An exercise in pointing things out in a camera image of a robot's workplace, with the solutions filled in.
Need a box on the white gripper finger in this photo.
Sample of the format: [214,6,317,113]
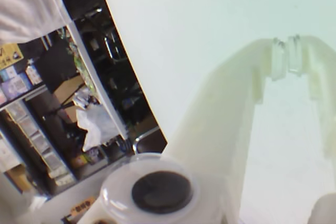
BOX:
[78,37,287,224]
[287,34,336,224]

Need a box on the googly eye sticker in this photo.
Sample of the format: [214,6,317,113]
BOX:
[101,154,200,221]

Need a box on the white plastic bag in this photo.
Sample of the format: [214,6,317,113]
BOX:
[75,102,124,153]

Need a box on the brown cardboard box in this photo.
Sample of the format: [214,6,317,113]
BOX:
[52,74,87,109]

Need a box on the orange label sticker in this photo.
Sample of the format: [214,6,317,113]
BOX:
[70,196,96,213]

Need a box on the shelf with small boxes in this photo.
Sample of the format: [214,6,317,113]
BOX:
[0,63,79,198]

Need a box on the yellow sign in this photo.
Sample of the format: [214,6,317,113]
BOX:
[0,43,24,70]

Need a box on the white metal frame bar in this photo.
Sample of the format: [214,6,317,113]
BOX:
[65,20,129,141]

